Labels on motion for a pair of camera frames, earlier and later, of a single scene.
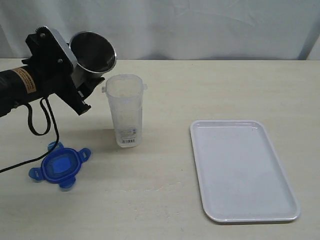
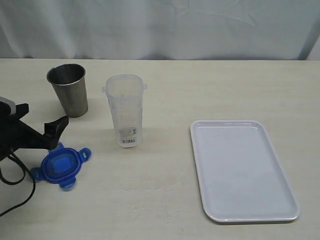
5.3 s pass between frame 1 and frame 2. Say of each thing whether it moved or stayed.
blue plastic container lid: stayed
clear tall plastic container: stayed
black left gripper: moved
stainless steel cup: moved
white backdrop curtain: stayed
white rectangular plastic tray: stayed
